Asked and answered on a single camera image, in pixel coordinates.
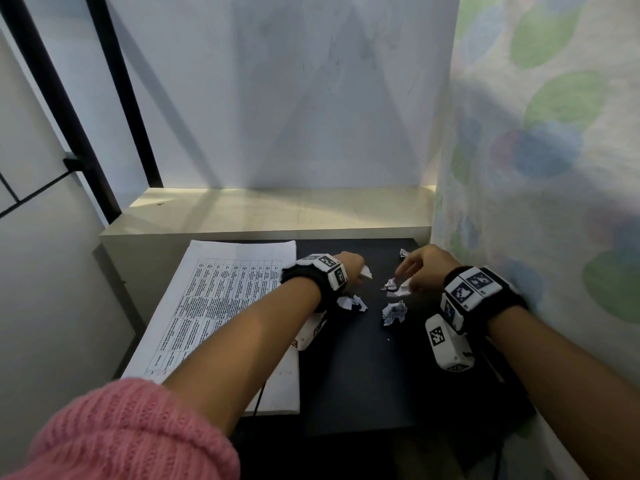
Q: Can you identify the person's right hand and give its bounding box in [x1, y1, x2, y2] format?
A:
[395, 244, 462, 295]

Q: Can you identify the person's left hand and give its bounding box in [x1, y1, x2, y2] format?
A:
[333, 251, 366, 291]

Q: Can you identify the pile of paper scraps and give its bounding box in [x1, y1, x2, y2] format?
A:
[335, 248, 426, 328]

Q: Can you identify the stack of printed papers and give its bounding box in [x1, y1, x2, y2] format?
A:
[121, 239, 301, 417]

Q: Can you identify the person's left forearm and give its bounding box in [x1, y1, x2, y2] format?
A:
[162, 277, 322, 438]

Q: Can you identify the person's right forearm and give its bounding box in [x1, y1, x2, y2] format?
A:
[487, 304, 640, 480]

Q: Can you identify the white marker cube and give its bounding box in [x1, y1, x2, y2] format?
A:
[425, 313, 476, 373]

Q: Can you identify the cream wooden ledge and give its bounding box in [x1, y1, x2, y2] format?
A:
[99, 184, 437, 325]

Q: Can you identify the black table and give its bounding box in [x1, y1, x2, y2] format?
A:
[229, 238, 539, 480]

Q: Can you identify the spotted pastel curtain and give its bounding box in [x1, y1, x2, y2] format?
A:
[431, 0, 640, 480]

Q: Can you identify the pink knit sleeve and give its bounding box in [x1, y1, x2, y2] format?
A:
[0, 378, 242, 480]

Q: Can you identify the black left wrist strap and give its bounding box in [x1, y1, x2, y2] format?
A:
[279, 253, 349, 313]

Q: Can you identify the black wrist strap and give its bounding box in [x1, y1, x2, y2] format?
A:
[279, 253, 349, 313]
[439, 266, 530, 338]

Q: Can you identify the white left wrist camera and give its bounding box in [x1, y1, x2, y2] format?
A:
[292, 312, 329, 351]

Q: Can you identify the black right wrist strap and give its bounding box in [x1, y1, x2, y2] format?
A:
[439, 266, 530, 338]

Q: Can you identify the plain black metal post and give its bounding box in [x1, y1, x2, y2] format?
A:
[83, 0, 165, 189]

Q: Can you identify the black post with bracket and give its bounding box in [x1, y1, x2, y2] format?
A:
[0, 0, 123, 223]

